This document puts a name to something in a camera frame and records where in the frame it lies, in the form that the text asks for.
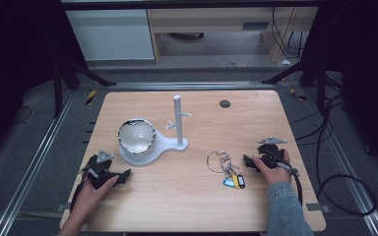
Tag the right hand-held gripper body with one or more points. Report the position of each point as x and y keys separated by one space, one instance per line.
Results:
x=270 y=152

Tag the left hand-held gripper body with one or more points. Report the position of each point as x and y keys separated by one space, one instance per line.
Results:
x=99 y=165

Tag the key bunch with coloured tags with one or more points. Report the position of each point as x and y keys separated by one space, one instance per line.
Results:
x=228 y=170

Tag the person's right hand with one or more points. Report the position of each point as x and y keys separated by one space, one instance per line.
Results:
x=277 y=175

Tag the person's left hand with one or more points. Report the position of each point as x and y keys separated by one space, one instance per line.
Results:
x=90 y=196

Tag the white bowl with dark rim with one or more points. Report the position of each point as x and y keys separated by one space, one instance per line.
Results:
x=137 y=137

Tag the grey table grommet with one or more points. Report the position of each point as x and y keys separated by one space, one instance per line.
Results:
x=224 y=104

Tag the yellow black tape strip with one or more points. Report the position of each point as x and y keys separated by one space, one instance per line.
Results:
x=298 y=94
x=91 y=97

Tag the white key stand with pegs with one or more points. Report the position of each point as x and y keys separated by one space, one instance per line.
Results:
x=178 y=131

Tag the black metal stand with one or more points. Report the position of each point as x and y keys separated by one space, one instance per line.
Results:
x=321 y=85
x=57 y=91

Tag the white cabinet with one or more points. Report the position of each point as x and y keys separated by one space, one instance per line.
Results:
x=111 y=34

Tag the grey table bracket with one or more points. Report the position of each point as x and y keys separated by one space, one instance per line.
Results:
x=64 y=207
x=317 y=207

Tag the aluminium floor rail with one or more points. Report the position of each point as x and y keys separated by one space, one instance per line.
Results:
x=351 y=183
x=29 y=170

